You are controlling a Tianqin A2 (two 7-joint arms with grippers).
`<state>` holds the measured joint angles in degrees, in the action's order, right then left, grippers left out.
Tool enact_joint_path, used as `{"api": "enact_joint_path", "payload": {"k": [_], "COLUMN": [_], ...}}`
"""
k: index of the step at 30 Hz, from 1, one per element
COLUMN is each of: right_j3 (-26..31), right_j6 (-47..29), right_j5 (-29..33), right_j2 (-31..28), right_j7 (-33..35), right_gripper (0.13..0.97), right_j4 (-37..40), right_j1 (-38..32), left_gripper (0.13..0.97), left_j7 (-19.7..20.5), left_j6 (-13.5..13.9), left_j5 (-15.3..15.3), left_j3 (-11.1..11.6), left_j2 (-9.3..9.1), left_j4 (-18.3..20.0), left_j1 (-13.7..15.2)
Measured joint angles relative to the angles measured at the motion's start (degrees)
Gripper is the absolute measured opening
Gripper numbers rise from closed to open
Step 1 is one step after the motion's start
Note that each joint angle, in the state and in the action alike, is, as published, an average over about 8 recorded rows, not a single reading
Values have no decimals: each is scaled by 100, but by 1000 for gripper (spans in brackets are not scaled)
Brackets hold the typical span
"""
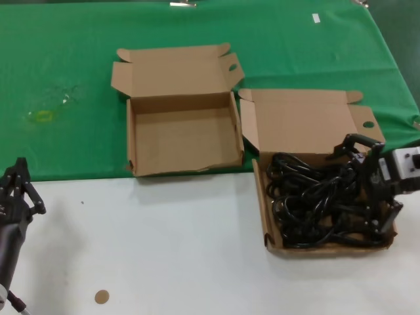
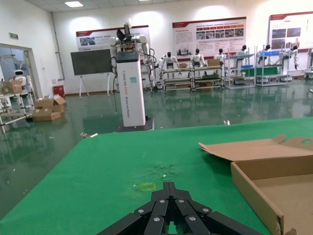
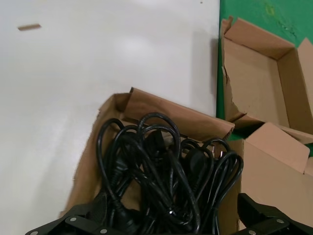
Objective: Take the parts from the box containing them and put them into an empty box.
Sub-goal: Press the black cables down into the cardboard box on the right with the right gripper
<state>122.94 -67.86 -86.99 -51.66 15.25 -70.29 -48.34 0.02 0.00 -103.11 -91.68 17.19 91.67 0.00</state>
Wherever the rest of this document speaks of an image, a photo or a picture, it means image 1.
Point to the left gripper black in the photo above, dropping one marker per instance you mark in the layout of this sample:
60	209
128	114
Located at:
13	213

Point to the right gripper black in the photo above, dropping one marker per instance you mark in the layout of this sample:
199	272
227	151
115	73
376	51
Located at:
375	178

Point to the open cardboard box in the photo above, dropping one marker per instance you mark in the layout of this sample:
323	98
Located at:
183	138
295	124

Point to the green tablecloth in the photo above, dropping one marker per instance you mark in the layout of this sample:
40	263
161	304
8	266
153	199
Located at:
65	49

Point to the clear crumpled tape patch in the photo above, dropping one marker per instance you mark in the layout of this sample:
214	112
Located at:
67	95

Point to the round cardboard disc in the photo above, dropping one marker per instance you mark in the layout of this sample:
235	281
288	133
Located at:
101	297

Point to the white tape strip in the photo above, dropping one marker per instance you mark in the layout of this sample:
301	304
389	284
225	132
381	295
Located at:
316	18

